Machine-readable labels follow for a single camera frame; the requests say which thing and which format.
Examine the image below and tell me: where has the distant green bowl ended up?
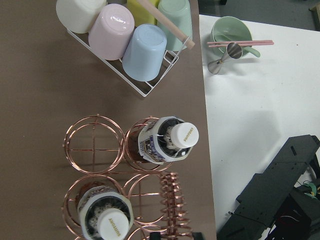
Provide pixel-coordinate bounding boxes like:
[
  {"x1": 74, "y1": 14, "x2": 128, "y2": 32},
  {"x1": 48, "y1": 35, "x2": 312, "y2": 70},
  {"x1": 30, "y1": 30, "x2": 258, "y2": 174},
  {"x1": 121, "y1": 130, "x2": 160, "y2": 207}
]
[{"x1": 210, "y1": 16, "x2": 253, "y2": 42}]

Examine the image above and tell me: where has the tea bottle rear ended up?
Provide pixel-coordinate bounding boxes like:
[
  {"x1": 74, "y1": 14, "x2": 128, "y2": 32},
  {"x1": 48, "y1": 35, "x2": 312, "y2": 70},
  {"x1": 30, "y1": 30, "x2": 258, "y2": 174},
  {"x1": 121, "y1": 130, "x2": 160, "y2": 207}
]
[{"x1": 137, "y1": 116, "x2": 200, "y2": 165}]

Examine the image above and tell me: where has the black computer monitor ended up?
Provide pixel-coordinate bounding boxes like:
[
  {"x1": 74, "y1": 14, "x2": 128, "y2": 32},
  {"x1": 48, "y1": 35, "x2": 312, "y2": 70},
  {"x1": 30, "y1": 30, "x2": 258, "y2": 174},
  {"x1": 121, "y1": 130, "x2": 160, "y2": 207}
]
[{"x1": 212, "y1": 135, "x2": 320, "y2": 240}]

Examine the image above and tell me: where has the pink chopsticks pair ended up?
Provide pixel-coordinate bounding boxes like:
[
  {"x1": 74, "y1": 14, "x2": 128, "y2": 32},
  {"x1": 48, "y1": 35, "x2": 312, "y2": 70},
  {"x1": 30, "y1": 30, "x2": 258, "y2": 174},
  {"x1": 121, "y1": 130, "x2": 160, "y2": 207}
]
[{"x1": 206, "y1": 40, "x2": 274, "y2": 48}]

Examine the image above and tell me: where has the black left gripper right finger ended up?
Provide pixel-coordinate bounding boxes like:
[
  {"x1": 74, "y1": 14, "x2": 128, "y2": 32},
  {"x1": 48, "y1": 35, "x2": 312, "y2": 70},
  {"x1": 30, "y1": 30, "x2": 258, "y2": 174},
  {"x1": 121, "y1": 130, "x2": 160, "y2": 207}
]
[{"x1": 191, "y1": 232, "x2": 204, "y2": 240}]

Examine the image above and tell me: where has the white cup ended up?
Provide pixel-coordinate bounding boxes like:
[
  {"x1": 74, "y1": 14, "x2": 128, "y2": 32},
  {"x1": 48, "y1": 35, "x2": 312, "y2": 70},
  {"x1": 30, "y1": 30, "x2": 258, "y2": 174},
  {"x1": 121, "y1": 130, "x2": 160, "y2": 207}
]
[{"x1": 56, "y1": 0, "x2": 107, "y2": 34}]

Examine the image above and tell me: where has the pink cup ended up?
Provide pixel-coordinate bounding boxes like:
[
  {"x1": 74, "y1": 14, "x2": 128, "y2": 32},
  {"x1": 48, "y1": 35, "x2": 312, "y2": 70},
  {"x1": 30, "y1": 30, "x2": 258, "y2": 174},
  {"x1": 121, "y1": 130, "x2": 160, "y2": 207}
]
[{"x1": 88, "y1": 3, "x2": 135, "y2": 61}]

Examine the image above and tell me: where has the white cup rack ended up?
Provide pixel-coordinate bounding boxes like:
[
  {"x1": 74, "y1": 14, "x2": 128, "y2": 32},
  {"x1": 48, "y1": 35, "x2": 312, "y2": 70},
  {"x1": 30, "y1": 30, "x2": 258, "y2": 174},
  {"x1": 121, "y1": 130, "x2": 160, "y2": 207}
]
[{"x1": 66, "y1": 0, "x2": 196, "y2": 98}]

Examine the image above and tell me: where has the tea bottle left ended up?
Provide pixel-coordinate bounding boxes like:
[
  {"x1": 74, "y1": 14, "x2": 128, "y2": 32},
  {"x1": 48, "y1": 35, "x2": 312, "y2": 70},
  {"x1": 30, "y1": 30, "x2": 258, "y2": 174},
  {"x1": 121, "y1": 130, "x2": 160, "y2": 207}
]
[{"x1": 76, "y1": 185, "x2": 134, "y2": 240}]

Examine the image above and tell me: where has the blue cup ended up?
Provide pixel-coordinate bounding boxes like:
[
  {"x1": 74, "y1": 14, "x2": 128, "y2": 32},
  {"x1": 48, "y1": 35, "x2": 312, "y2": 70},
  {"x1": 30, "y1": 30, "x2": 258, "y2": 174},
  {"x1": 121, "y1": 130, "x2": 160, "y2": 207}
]
[{"x1": 122, "y1": 24, "x2": 167, "y2": 82}]

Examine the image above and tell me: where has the light green cup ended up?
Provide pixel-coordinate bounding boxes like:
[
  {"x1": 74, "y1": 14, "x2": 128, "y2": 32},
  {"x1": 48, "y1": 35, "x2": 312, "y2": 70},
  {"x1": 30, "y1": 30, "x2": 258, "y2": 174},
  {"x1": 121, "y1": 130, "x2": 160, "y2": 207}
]
[{"x1": 157, "y1": 0, "x2": 193, "y2": 51}]

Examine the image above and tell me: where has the copper wire bottle basket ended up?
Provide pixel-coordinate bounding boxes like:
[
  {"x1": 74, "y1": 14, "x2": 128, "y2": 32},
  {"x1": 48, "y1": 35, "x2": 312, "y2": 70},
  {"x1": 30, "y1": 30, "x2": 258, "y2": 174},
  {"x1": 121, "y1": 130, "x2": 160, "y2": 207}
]
[{"x1": 61, "y1": 115, "x2": 193, "y2": 240}]

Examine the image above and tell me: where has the yellow cup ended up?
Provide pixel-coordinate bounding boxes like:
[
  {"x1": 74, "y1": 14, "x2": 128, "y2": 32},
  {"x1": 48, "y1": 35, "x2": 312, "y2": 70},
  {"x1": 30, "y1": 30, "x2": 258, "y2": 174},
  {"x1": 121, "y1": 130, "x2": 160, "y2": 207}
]
[{"x1": 126, "y1": 0, "x2": 157, "y2": 27}]

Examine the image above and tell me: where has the tea bottle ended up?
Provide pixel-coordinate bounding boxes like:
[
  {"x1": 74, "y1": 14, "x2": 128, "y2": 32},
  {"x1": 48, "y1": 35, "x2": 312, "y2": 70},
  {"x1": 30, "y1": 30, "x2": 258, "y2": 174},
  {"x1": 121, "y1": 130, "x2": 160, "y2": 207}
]
[
  {"x1": 137, "y1": 116, "x2": 200, "y2": 165},
  {"x1": 76, "y1": 185, "x2": 134, "y2": 240}
]

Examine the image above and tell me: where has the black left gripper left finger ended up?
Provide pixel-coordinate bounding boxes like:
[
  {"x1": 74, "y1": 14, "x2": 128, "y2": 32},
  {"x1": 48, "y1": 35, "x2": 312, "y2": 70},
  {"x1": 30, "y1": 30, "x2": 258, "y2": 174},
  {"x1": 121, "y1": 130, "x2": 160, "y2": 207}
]
[{"x1": 149, "y1": 232, "x2": 162, "y2": 240}]

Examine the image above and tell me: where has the steel cocktail jigger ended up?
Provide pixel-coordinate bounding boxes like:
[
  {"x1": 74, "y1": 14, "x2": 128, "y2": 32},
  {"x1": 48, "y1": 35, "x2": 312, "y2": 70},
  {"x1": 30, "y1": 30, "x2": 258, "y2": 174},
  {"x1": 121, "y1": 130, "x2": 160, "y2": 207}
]
[{"x1": 207, "y1": 42, "x2": 243, "y2": 75}]

